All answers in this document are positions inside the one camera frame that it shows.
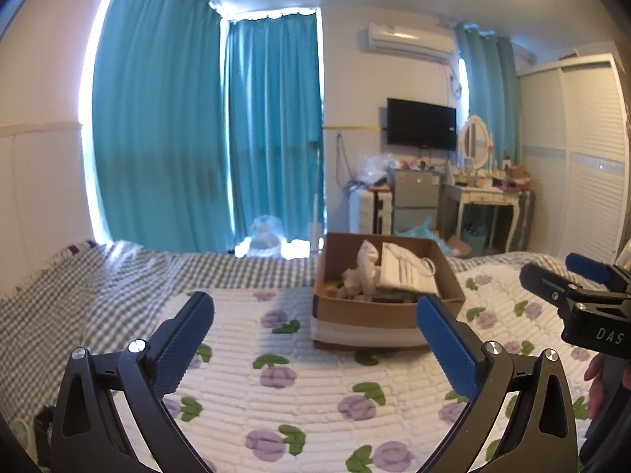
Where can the white oval mirror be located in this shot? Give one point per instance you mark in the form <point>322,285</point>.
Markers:
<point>475,138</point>

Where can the open brown carton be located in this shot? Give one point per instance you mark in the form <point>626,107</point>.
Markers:
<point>517,175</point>

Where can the short teal curtain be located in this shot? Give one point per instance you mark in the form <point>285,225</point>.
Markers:
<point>488,88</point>

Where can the brown cardboard box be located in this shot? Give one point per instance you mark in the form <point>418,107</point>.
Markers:
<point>365,315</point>

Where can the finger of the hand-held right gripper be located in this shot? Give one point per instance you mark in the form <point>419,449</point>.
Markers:
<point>542,281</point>
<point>586,265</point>

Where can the white drawer cabinet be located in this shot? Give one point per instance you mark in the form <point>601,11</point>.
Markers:
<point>367,209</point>

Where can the person's right hand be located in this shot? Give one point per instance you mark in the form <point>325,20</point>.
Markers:
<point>596,384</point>

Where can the white louvred wardrobe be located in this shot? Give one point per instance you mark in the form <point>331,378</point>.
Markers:
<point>577,162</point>

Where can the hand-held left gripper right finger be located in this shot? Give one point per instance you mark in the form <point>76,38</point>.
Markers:
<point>448,350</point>

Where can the wide teal curtain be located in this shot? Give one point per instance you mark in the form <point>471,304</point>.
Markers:
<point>157,118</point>

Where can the blue plastic bag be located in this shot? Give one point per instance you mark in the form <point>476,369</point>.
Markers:
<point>419,229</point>

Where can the white cloth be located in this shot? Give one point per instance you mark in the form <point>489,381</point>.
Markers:
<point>368,256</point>

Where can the clear plastic bag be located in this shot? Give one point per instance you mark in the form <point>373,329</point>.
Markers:
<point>374,167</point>

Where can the grey checked bed sheet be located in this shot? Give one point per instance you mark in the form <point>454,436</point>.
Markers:
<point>98,290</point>

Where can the small flat cardboard box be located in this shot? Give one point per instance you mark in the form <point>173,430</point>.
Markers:
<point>456,245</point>

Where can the black wall television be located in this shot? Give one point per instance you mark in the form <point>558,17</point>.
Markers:
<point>421,123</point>

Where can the white dressing table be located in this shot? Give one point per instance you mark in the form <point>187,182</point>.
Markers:
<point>473,197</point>

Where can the white floral blanket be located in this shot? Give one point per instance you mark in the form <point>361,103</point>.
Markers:
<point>256,325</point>

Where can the white floor fan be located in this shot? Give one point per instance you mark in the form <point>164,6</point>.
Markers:
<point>263,236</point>

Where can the blue waste bin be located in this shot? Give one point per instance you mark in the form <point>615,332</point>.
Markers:
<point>473,240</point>

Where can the narrow teal curtain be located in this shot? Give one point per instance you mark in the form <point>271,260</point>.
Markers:
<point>273,128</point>

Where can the cream sock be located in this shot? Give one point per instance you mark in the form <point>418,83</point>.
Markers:
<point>351,281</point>

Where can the white air conditioner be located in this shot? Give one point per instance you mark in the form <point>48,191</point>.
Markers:
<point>406,42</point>

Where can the small grey fridge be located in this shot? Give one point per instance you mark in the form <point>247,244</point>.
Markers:
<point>414,194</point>

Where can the white tape roll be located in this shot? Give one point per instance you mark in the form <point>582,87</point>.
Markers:
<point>22,431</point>

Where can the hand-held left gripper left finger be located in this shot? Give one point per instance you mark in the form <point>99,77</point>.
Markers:
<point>185,345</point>

